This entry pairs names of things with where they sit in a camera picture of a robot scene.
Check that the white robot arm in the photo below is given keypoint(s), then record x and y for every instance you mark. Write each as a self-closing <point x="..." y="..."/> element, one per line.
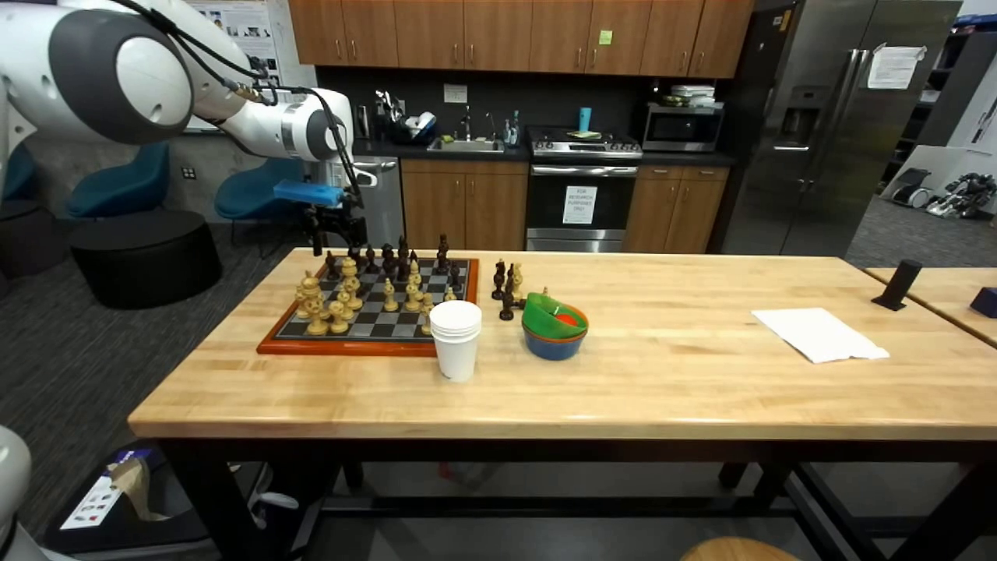
<point x="144" y="80"/>

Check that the orange framed chess board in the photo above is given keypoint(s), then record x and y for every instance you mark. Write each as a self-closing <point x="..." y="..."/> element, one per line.
<point x="384" y="327"/>

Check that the teal lounge chair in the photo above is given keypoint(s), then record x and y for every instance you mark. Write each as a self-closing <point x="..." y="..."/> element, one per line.
<point x="118" y="185"/>
<point x="10" y="175"/>
<point x="261" y="190"/>

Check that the white poster with photos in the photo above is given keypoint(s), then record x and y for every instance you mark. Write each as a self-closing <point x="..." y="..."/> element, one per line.
<point x="969" y="134"/>

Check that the stainless steel oven range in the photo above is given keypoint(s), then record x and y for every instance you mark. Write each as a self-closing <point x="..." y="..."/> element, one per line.
<point x="580" y="165"/>

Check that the orange legged wooden stool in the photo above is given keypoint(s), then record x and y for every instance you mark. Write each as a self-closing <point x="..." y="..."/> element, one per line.
<point x="741" y="548"/>

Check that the stainless steel refrigerator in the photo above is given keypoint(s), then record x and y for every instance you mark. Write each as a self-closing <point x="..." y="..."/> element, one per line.
<point x="829" y="134"/>

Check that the black phone stand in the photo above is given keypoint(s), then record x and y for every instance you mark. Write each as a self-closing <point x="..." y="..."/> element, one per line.
<point x="898" y="282"/>

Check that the black device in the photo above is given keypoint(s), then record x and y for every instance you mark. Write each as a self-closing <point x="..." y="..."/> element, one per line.
<point x="987" y="300"/>

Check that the dish rack with bowls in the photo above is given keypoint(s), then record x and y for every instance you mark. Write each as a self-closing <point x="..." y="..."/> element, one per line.
<point x="409" y="122"/>

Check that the dark brown chess piece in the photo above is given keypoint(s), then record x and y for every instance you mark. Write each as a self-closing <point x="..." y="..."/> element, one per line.
<point x="501" y="279"/>
<point x="388" y="256"/>
<point x="507" y="303"/>
<point x="332" y="266"/>
<point x="402" y="253"/>
<point x="370" y="256"/>
<point x="441" y="250"/>

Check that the green and blue bowl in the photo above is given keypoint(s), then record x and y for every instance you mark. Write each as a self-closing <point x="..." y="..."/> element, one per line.
<point x="553" y="331"/>

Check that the wooden wall cabinets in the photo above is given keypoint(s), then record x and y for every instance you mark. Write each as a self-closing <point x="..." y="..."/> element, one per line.
<point x="501" y="31"/>

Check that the white paper sheet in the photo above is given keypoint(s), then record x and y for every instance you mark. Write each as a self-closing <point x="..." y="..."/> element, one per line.
<point x="822" y="333"/>

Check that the white paper cup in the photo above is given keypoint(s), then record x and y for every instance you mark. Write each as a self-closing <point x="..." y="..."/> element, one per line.
<point x="455" y="337"/>

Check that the black kitchen countertop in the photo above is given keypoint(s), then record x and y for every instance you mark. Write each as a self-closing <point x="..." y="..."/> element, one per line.
<point x="501" y="151"/>

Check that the black round ottoman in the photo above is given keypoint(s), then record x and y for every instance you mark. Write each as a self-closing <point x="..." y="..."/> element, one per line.
<point x="144" y="253"/>

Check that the light wooden chess piece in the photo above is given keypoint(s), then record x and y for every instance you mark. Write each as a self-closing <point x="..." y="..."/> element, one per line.
<point x="307" y="291"/>
<point x="516" y="282"/>
<point x="317" y="320"/>
<point x="392" y="297"/>
<point x="412" y="282"/>
<point x="338" y="317"/>
<point x="424" y="313"/>
<point x="351" y="274"/>
<point x="357" y="300"/>

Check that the white wall plate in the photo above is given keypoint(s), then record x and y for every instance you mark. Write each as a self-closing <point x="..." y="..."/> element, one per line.
<point x="455" y="95"/>

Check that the green sticky note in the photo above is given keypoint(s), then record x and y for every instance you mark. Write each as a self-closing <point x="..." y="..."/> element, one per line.
<point x="604" y="35"/>

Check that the clear soap bottle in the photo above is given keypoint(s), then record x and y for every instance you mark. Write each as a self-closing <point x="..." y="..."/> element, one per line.
<point x="512" y="125"/>

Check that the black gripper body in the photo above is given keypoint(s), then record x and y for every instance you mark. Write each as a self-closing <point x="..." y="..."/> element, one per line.
<point x="351" y="198"/>

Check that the wide wooden base cabinet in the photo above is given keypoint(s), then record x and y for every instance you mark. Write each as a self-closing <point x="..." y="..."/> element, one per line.
<point x="464" y="203"/>

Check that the blue bottle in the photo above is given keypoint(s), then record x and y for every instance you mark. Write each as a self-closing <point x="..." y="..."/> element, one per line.
<point x="584" y="115"/>

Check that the black waste bin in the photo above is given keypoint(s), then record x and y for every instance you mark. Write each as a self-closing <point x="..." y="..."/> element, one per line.
<point x="112" y="508"/>

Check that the steel kitchen sink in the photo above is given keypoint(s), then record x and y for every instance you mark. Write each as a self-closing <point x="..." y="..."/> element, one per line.
<point x="467" y="143"/>

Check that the dishes stacked on microwave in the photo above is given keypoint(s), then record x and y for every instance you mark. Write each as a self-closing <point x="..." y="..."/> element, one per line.
<point x="689" y="95"/>

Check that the narrow wooden base cabinet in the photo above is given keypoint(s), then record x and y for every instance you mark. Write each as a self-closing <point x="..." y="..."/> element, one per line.
<point x="674" y="207"/>

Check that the metal sink faucet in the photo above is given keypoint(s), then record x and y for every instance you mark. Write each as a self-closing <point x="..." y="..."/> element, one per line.
<point x="467" y="125"/>

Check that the stainless steel dishwasher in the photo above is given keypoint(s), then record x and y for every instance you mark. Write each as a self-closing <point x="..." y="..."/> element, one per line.
<point x="378" y="203"/>

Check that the silver microwave oven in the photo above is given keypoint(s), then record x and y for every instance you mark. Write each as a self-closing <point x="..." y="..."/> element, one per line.
<point x="684" y="125"/>

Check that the white notice sheet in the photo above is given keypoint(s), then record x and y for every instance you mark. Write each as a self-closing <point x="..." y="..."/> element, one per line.
<point x="580" y="203"/>
<point x="894" y="64"/>

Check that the white rounded robot base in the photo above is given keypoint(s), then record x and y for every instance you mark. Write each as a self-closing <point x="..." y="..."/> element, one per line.
<point x="10" y="479"/>

